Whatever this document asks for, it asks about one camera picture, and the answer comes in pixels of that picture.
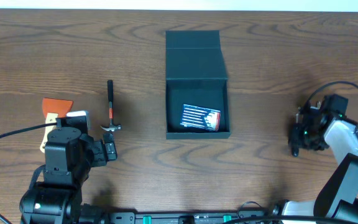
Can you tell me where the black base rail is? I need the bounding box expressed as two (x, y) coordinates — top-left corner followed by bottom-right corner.
(109, 208), (267, 224)

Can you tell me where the black open gift box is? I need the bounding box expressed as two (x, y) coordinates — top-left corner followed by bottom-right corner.
(165, 30), (231, 139)

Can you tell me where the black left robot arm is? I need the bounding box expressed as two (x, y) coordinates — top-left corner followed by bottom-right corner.
(19, 116), (117, 224)

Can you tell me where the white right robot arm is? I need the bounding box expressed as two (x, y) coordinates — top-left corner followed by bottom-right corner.
(272, 95), (358, 223)

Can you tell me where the blue precision screwdriver set case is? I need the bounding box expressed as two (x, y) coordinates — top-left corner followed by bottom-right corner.
(180, 104), (221, 131)

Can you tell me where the orange scraper wooden handle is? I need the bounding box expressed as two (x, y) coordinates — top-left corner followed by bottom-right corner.
(40, 98), (73, 153)

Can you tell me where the black yellow screwdriver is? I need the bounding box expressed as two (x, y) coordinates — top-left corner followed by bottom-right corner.
(291, 145), (300, 157)

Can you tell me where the small claw hammer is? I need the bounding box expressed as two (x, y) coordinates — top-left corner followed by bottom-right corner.
(101, 80), (121, 132)

